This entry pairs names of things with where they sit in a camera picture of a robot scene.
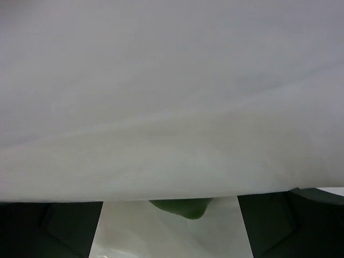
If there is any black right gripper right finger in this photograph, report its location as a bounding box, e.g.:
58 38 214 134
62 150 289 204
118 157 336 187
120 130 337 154
238 188 343 258

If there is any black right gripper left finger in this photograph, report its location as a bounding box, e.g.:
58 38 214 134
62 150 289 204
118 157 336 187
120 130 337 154
1 202 103 258

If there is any green fake lime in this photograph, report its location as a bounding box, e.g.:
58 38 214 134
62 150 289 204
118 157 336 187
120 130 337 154
149 198 213 220

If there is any white plastic bag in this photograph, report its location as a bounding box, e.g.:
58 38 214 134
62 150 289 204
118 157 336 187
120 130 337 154
1 1 343 257

